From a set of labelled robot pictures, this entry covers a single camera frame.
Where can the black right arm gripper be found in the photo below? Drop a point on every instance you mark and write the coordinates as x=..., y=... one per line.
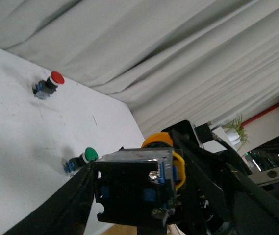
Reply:
x=202, y=198

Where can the yellow mushroom push button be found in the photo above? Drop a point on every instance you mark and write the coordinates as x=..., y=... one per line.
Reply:
x=138, y=187

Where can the green plant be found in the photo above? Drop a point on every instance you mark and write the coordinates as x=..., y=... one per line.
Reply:
x=236, y=133

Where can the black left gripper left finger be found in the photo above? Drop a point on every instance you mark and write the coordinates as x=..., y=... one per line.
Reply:
x=66, y=212

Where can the green mushroom push button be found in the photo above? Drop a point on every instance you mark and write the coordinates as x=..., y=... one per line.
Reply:
x=74, y=164

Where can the white curtain backdrop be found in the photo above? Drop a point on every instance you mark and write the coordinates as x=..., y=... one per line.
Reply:
x=168, y=60

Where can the red pipe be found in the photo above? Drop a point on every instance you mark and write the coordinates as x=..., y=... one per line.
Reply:
x=255, y=117

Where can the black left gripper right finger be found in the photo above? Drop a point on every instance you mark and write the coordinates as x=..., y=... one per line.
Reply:
x=253, y=210

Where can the red mushroom push button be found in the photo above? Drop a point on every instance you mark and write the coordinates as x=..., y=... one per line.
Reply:
x=45, y=88

